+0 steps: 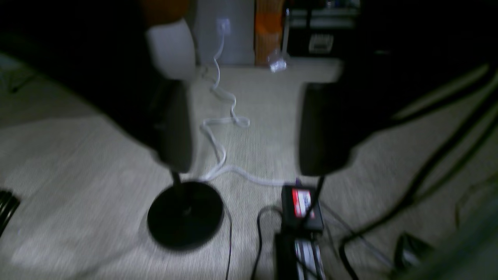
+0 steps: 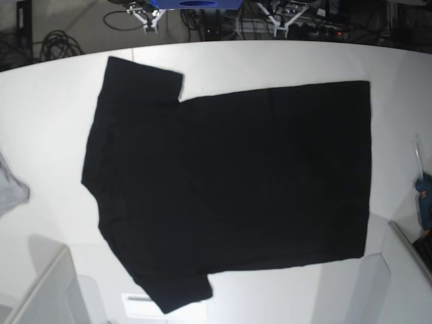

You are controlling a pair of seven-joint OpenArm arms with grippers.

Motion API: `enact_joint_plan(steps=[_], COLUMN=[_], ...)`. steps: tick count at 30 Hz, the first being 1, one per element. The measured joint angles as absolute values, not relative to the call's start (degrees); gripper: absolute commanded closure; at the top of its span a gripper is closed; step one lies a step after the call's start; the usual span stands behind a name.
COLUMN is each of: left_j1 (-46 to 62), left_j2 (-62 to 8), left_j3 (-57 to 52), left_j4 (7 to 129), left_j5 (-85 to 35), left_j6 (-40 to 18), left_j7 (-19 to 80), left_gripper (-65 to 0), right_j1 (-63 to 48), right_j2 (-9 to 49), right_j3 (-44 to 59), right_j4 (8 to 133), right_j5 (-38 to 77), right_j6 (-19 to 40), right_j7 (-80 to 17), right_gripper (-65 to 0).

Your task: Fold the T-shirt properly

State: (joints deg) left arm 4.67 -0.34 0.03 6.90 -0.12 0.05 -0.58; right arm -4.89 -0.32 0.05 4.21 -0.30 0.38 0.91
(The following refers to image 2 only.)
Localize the black T-shirt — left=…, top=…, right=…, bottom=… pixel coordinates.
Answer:
left=82, top=57, right=372, bottom=313

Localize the blue box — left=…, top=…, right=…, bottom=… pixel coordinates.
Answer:
left=150, top=0, right=243, bottom=9

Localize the blue glue gun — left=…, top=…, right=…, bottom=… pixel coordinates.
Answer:
left=412, top=135, right=431, bottom=233

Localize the black keyboard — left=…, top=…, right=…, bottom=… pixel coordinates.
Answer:
left=413, top=233, right=432, bottom=271

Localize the coiled black cable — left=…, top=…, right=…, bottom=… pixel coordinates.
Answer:
left=39, top=30, right=84, bottom=61

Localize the black power strip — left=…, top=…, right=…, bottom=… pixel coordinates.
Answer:
left=288, top=24, right=343, bottom=38

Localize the grey cloth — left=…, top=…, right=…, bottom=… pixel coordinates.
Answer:
left=1, top=155, right=30, bottom=216

